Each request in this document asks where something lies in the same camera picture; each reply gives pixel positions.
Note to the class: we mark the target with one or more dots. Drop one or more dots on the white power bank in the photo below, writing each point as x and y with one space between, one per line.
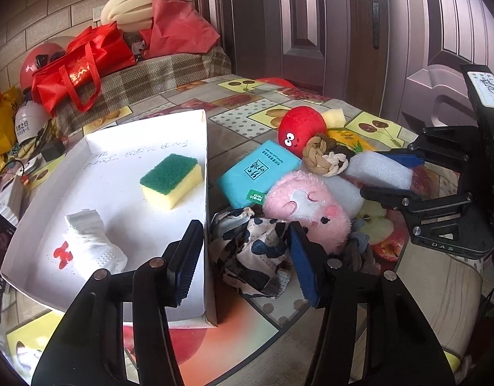
9 197

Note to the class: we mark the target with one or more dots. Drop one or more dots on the red plastic bag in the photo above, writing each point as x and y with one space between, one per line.
178 24

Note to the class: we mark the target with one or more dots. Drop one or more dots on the black charger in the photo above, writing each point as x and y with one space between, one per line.
53 150

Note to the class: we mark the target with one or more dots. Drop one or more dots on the brown wooden door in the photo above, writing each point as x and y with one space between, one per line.
331 28

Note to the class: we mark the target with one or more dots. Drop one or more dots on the white wall switch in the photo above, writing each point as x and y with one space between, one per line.
97 14

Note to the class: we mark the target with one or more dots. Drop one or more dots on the white foam block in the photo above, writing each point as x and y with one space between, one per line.
375 171

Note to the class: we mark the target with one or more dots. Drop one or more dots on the white helmet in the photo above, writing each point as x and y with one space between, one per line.
29 122

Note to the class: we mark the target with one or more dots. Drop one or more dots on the fruit print tablecloth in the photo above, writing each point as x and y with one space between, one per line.
238 116

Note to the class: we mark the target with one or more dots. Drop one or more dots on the plaid cloth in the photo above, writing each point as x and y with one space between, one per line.
166 72

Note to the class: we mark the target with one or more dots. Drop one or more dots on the cow print cloth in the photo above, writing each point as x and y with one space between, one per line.
255 249

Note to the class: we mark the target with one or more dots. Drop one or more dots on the green and yellow sponge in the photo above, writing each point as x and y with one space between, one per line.
170 177

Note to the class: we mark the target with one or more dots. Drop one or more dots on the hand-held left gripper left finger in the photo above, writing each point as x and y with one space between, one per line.
186 263

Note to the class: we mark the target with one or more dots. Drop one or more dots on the yellow packet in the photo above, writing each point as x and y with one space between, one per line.
349 138

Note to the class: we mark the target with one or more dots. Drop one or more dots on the red tote bag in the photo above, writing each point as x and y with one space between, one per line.
82 64

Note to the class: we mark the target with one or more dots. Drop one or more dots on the yellow sponge piece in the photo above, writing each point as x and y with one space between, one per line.
335 118

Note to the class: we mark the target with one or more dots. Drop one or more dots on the red helmet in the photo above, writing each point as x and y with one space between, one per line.
35 62

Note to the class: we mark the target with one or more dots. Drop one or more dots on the cream foam rolls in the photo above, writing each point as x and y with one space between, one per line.
126 4

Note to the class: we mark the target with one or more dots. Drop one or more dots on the red plush toy with eyes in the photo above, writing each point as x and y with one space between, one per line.
303 126

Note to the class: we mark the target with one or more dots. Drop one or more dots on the grey scrunchie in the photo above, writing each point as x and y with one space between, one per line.
359 255

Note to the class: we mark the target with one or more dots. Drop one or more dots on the white sock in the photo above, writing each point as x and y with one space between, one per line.
94 241

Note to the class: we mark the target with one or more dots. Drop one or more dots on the red plastic object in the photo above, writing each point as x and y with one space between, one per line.
275 82

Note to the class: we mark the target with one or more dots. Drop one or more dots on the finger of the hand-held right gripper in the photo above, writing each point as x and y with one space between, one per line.
405 157
391 199

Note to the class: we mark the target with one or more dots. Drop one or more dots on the yellow shopping bag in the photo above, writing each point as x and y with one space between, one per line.
1 128

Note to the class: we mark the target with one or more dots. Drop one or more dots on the teal tissue pack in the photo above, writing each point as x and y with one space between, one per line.
251 173

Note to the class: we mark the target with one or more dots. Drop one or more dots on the pink plush toy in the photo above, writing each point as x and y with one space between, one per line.
307 205

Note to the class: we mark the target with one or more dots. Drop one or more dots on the white cardboard box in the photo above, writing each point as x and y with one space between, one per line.
110 177

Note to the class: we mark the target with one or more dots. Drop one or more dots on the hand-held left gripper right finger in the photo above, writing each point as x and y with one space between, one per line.
305 267

